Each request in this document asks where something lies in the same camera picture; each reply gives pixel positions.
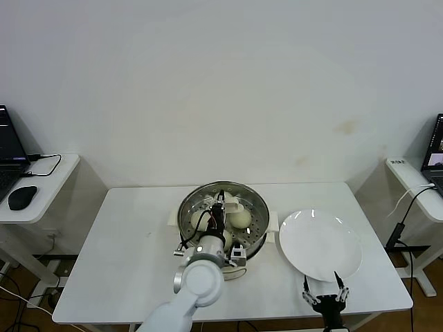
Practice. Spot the black computer mouse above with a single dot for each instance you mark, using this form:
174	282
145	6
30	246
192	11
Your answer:
21	197

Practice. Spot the black laptop showing camera views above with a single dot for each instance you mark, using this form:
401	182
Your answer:
434	148

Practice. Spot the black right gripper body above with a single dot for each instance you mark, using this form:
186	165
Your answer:
330	307

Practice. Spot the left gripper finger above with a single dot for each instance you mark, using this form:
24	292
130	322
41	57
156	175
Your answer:
221	197

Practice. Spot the cream electric cooking pot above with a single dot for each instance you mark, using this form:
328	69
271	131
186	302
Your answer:
239	274

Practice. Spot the stainless steel steamer basket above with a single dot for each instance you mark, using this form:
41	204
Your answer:
259	242

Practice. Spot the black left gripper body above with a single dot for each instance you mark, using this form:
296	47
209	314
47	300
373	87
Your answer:
216	221

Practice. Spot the black laptop with dark screen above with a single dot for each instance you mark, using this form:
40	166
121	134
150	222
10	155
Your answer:
10	138

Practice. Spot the white round plate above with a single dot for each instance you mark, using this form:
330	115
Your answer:
318	242

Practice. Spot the white side table with label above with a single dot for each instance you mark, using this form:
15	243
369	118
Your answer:
408	180

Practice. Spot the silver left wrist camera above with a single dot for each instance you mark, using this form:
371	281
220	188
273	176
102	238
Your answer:
239	255

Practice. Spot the white side table with mouse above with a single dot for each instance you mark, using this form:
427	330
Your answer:
52	193

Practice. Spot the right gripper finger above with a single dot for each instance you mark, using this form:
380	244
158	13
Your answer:
343	292
309	292

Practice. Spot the white steamed baozi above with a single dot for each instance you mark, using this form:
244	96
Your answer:
228	197
227	240
196	219
240	220

